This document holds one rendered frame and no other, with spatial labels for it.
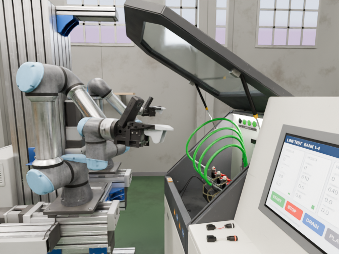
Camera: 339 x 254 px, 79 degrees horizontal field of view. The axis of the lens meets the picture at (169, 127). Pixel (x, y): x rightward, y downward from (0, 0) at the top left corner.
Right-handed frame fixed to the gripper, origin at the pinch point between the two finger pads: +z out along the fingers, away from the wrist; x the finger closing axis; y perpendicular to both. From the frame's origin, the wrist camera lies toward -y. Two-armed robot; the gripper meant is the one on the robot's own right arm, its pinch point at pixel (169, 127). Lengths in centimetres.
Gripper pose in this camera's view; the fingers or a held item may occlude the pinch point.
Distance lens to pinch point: 65.2
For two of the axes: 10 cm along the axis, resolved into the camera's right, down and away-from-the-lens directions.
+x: -3.9, 0.0, -9.2
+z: 9.2, 0.6, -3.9
